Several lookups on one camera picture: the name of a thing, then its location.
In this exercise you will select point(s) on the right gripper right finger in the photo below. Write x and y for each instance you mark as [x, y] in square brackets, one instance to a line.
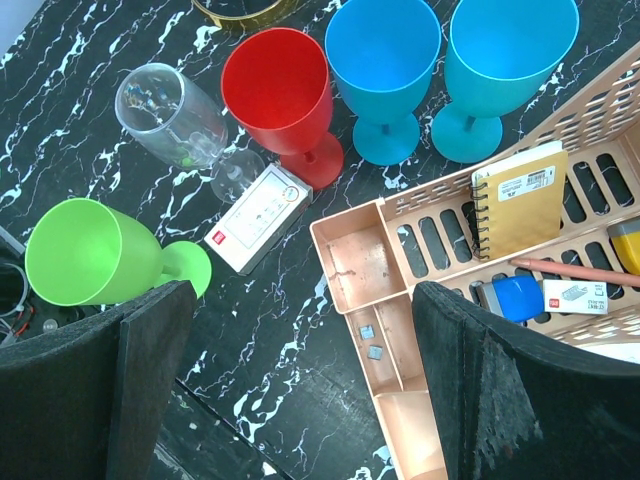
[511, 403]

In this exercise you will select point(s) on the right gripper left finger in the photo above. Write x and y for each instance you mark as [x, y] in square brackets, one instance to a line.
[87, 400]

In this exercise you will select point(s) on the green wine glass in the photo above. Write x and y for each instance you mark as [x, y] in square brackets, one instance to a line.
[84, 253]

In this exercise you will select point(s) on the clear wine glass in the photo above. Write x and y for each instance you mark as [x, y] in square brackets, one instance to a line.
[181, 125]

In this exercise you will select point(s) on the blue wine glass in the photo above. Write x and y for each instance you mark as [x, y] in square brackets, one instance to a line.
[498, 55]
[382, 55]

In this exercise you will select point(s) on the red wine glass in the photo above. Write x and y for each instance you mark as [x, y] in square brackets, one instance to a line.
[276, 84]

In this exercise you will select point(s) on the blue small item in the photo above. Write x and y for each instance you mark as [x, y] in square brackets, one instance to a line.
[517, 298]

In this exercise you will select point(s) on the white card box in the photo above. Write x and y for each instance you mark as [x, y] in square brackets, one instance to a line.
[575, 297]

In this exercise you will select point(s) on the pink pen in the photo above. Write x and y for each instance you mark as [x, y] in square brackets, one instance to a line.
[582, 272]

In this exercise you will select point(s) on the yellow spiral notebook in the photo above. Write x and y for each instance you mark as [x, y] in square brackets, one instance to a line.
[519, 200]

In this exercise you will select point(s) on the yellow eraser block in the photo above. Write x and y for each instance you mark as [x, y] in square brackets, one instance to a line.
[625, 240]

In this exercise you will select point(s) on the pink desk organizer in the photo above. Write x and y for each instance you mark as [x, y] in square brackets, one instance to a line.
[374, 255]

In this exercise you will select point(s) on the white small box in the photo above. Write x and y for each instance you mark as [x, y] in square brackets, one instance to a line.
[259, 218]

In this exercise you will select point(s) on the gold wire glass rack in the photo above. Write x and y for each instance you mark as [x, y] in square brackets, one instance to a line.
[245, 16]

